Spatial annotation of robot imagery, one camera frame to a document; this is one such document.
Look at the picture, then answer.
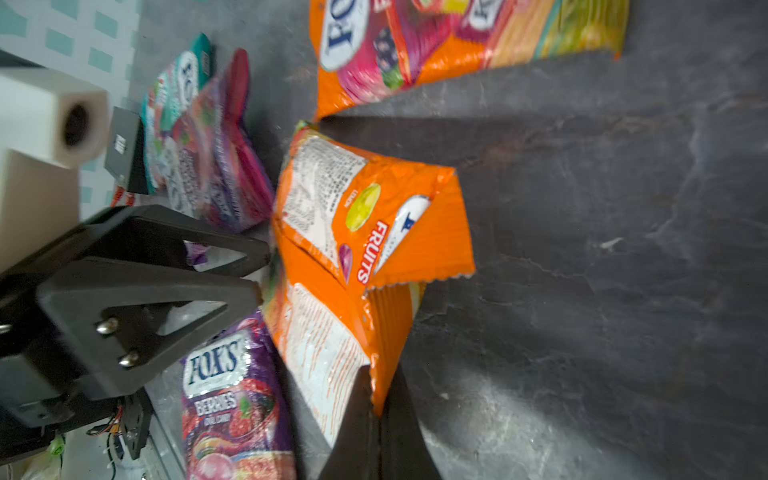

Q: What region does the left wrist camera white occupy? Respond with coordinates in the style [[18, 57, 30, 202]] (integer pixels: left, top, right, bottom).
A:
[[1, 67, 109, 270]]

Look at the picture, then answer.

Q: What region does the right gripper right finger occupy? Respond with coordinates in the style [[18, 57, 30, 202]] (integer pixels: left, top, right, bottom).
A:
[[380, 367, 441, 480]]

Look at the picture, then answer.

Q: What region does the black network switch box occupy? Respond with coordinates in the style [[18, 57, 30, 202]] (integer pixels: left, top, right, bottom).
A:
[[105, 107, 149, 195]]

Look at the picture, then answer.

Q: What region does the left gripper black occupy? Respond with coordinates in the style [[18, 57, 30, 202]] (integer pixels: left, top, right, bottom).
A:
[[1, 227, 261, 464]]

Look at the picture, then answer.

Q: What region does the orange candy bag back-side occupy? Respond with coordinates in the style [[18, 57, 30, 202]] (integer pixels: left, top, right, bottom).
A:
[[263, 122, 476, 443]]

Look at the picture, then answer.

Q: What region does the teal candy bag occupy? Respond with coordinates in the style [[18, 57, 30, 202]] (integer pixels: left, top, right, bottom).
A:
[[140, 33, 214, 195]]

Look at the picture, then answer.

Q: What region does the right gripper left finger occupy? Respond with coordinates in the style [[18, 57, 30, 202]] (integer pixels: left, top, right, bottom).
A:
[[318, 366, 380, 479]]

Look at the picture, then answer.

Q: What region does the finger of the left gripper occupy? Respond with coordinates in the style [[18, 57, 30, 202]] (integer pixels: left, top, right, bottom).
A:
[[81, 205, 270, 277]]

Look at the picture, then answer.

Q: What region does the orange candy bag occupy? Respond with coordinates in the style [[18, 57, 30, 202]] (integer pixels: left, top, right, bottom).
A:
[[309, 0, 630, 119]]

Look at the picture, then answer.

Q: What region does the purple berries candy bag front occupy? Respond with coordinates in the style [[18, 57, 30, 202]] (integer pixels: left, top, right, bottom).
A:
[[181, 311, 296, 479]]

